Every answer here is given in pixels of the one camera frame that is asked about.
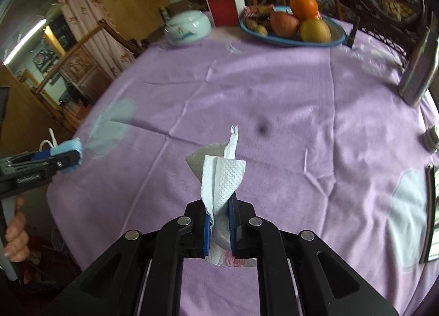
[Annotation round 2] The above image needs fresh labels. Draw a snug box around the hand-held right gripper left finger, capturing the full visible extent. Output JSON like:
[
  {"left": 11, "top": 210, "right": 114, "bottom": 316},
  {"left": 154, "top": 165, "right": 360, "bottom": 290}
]
[{"left": 43, "top": 200, "right": 210, "bottom": 316}]

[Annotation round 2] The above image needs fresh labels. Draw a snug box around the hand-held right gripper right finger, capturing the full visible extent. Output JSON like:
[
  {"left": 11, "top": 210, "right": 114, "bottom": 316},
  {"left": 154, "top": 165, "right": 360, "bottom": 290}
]
[{"left": 229, "top": 196, "right": 400, "bottom": 316}]

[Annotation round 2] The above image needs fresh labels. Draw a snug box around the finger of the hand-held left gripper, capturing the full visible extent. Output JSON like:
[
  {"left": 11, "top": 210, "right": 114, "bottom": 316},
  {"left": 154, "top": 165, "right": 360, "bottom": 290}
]
[{"left": 51, "top": 151, "right": 81, "bottom": 174}]

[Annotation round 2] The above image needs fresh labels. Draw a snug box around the blue face mask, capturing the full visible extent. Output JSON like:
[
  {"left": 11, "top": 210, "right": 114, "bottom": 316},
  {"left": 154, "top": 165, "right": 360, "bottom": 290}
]
[{"left": 39, "top": 128, "right": 83, "bottom": 174}]

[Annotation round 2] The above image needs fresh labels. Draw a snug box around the white paper napkin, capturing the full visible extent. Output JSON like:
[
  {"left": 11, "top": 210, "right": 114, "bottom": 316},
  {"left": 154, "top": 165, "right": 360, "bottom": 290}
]
[{"left": 186, "top": 125, "right": 258, "bottom": 268}]

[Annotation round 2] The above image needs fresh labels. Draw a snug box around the person's left hand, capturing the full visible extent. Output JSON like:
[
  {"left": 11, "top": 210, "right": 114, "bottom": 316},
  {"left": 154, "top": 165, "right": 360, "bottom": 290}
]
[{"left": 4, "top": 197, "right": 30, "bottom": 262}]

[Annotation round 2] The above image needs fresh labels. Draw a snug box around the wooden armchair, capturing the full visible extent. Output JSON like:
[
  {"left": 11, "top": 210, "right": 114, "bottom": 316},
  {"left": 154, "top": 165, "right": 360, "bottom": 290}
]
[{"left": 17, "top": 19, "right": 145, "bottom": 131}]

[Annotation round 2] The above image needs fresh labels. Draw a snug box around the white tube light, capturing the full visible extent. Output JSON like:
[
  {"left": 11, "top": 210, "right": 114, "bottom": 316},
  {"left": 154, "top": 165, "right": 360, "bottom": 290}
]
[{"left": 2, "top": 18, "right": 49, "bottom": 66}]

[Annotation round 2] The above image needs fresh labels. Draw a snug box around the pink curtain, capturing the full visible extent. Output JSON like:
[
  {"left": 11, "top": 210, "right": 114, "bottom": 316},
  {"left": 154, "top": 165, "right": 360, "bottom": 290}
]
[{"left": 55, "top": 0, "right": 136, "bottom": 80}]

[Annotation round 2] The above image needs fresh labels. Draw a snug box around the white ceramic lidded jar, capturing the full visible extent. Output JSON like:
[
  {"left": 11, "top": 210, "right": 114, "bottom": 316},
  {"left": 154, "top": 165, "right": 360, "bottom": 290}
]
[{"left": 164, "top": 11, "right": 212, "bottom": 46}]

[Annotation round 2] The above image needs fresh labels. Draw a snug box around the blue fruit plate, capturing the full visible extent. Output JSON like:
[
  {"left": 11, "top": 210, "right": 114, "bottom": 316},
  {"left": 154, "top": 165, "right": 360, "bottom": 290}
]
[{"left": 239, "top": 5, "right": 348, "bottom": 48}]

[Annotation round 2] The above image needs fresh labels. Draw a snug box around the red apple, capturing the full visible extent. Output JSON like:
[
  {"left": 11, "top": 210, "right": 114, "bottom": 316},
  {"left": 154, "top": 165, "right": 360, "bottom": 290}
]
[{"left": 270, "top": 12, "right": 300, "bottom": 38}]

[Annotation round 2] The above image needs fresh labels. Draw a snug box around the yellow pear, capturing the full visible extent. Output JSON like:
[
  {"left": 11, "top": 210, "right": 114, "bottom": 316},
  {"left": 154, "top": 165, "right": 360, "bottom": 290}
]
[{"left": 299, "top": 18, "right": 331, "bottom": 43}]

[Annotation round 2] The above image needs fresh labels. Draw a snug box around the small metal cap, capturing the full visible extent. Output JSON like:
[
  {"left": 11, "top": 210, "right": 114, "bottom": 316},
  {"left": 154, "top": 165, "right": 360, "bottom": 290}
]
[{"left": 422, "top": 124, "right": 439, "bottom": 152}]

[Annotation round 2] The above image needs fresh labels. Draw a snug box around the red snack packet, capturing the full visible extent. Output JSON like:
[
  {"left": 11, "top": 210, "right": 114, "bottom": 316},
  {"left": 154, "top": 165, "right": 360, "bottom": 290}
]
[{"left": 244, "top": 4, "right": 275, "bottom": 18}]

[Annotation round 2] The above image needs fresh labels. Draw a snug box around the red box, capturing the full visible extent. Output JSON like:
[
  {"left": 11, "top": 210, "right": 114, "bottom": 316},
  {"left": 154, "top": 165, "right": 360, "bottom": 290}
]
[{"left": 204, "top": 0, "right": 246, "bottom": 28}]

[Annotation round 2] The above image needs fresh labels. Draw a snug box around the orange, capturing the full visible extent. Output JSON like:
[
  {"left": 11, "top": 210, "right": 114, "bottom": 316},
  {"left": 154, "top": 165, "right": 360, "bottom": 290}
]
[{"left": 290, "top": 0, "right": 319, "bottom": 22}]

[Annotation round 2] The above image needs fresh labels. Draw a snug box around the metal bottle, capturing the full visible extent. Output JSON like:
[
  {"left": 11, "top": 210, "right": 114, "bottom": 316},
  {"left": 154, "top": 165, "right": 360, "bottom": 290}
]
[{"left": 397, "top": 27, "right": 439, "bottom": 108}]

